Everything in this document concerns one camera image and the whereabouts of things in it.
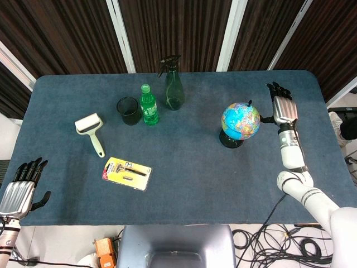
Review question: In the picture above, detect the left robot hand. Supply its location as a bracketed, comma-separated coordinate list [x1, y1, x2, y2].
[0, 157, 52, 220]

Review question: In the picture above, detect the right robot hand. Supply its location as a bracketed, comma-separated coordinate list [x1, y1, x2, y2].
[259, 81, 298, 125]

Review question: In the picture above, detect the small blue desk globe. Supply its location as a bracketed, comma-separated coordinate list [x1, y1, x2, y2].
[219, 99, 261, 149]

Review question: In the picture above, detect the grey robot base body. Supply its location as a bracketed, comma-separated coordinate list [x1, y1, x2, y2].
[116, 224, 237, 268]

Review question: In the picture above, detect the white sneaker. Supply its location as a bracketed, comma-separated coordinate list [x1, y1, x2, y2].
[329, 111, 348, 146]

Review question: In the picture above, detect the pale green lint roller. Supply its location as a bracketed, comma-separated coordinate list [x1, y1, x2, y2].
[74, 112, 106, 159]

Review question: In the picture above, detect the orange power strip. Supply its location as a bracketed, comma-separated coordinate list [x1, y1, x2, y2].
[94, 237, 118, 268]

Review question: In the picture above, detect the green spray bottle black trigger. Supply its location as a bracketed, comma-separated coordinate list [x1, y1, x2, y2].
[157, 54, 186, 111]

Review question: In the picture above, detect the razor in yellow blister pack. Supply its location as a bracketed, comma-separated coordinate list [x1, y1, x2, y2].
[101, 156, 152, 192]

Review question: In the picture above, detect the blue table cloth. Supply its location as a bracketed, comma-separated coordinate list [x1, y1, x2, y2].
[0, 69, 357, 226]

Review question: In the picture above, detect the green plastic drink bottle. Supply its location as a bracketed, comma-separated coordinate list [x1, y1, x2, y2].
[139, 84, 160, 126]

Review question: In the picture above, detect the black mesh pen cup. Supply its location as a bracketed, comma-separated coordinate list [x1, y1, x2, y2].
[116, 96, 142, 126]

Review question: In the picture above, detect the black floor cables bundle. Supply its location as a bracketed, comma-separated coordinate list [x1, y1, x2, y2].
[231, 192, 335, 268]

